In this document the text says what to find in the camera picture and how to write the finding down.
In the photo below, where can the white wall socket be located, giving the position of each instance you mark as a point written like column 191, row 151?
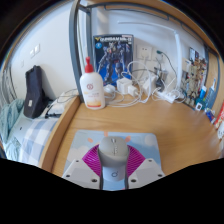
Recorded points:
column 145, row 52

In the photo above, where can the grey-white computer mouse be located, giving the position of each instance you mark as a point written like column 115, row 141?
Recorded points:
column 113, row 153

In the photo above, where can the teal blanket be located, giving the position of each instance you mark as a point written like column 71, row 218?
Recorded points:
column 10, row 116

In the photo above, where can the pastel cloud print mouse pad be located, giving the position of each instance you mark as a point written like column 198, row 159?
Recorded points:
column 80, row 141

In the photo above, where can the black bag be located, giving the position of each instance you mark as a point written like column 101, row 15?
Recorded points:
column 35, row 93

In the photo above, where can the blue spray bottle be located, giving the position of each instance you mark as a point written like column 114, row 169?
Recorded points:
column 210, row 95

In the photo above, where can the blue snack pack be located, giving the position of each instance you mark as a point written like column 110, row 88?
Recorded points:
column 210, row 115

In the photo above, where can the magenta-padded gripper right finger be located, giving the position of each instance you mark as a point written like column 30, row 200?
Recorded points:
column 145, row 171

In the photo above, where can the small white cube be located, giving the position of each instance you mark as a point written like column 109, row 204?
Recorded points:
column 199, row 106

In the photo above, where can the blue robot model kit box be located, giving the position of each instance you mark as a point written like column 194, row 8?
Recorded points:
column 113, row 56

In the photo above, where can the bed with plaid sheet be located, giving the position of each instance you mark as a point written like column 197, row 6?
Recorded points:
column 35, row 136

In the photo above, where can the red chip can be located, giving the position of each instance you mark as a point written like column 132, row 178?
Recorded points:
column 220, row 116

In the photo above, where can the white power strip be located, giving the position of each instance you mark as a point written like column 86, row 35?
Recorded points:
column 166, row 96

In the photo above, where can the white charger block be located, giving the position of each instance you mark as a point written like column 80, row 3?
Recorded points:
column 125, row 86

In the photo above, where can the beige robot model figure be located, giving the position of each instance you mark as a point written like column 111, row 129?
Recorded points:
column 195, row 76

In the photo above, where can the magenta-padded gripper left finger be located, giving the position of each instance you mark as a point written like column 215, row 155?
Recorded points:
column 80, row 171

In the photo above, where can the white red-capped pump bottle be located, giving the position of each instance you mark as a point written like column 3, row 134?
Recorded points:
column 92, row 88

